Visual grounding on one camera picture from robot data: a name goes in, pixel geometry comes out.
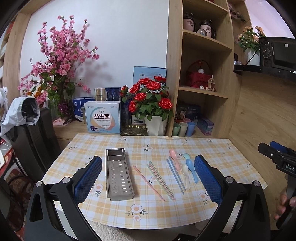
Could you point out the white plastic bag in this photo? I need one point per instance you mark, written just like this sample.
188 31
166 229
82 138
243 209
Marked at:
22 111

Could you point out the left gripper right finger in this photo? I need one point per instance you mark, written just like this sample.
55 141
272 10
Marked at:
242 212

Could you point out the blue tissue box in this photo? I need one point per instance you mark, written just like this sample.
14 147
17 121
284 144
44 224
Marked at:
78 104

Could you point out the blue chopstick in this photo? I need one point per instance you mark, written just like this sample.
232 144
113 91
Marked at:
181 185
172 168

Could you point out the small glass bottle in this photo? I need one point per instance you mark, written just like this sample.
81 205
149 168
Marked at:
211 84

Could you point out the red gift basket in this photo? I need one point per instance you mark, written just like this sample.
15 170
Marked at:
198 74

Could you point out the peach rose bouquet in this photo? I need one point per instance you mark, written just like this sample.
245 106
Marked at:
248 40

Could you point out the green cup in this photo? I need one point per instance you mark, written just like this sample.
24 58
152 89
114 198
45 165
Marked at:
176 129

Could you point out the white flower pot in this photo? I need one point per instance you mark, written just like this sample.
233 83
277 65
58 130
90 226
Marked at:
156 126

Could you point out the blue spoon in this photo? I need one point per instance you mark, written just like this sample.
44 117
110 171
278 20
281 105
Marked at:
192 169

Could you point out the beige cup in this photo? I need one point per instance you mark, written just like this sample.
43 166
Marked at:
183 129

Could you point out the green chopstick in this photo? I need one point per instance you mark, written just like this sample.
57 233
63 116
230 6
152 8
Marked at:
161 182
160 178

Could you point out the steel utensil tray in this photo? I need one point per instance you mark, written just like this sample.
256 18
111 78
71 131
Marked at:
118 182

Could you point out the black chair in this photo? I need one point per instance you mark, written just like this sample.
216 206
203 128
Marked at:
36 147

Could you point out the wooden shelf unit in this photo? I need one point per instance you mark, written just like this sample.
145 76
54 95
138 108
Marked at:
202 48

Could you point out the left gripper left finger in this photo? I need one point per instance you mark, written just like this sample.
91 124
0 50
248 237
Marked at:
42 220

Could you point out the white label box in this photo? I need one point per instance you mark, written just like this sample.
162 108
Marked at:
137 121

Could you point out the pink chopstick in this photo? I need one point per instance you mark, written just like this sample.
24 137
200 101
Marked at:
147 182
161 181

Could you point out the purple small box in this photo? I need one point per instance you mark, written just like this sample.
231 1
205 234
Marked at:
205 126

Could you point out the pink cherry blossom plant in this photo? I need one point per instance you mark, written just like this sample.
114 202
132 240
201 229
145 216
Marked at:
52 81

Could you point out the dark snack package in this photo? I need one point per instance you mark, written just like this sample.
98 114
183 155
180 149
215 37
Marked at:
186 110

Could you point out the beige spoon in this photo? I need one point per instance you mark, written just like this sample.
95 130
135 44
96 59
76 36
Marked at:
185 171

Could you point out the black appliance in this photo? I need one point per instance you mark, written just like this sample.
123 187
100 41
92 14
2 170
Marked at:
274 56

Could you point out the red rose bouquet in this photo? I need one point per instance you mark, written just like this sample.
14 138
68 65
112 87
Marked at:
148 98

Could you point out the light blue flat box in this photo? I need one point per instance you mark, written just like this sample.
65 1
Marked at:
140 72

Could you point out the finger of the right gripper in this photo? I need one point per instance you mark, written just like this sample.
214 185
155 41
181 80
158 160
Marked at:
279 147
268 151

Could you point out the blue cup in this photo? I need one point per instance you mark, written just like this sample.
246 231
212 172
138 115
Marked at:
190 129

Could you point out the yellow plaid tablecloth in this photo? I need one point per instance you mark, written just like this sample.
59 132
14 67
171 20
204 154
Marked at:
146 211

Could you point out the teal spoon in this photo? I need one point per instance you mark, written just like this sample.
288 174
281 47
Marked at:
187 156

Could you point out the probiotic box light blue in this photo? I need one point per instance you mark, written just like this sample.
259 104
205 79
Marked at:
103 117

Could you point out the pink spoon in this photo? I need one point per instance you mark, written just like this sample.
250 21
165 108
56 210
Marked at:
174 158

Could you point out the right hand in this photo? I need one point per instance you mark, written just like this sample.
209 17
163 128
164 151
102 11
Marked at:
282 204

